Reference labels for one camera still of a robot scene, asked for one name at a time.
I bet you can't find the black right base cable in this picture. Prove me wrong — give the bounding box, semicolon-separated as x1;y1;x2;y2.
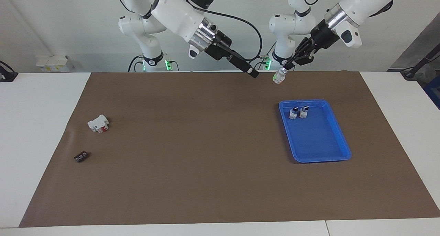
128;55;142;72

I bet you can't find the white cardboard box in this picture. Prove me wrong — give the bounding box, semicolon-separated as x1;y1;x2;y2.
35;55;75;72

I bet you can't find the brown table mat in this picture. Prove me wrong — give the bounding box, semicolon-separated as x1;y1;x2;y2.
19;70;440;228

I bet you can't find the blue plastic tray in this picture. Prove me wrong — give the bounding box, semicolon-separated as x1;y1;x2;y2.
278;99;352;164

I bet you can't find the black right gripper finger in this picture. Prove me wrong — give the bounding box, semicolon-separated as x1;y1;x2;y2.
227;56;258;79
228;49;259;75

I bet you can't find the black clamp mount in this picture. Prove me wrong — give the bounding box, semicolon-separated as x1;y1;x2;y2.
0;60;19;83

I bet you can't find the black camera stand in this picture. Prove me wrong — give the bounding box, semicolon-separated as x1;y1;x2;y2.
400;44;440;80

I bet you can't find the white circuit breaker red lever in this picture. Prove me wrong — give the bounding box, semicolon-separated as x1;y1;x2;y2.
87;114;110;134

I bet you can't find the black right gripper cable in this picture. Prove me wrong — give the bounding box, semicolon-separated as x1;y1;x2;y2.
179;0;264;63

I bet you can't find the blue crate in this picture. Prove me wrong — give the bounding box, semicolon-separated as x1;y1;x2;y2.
422;75;440;110

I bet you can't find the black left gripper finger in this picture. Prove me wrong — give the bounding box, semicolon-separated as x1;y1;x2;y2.
292;36;314;58
282;45;315;72

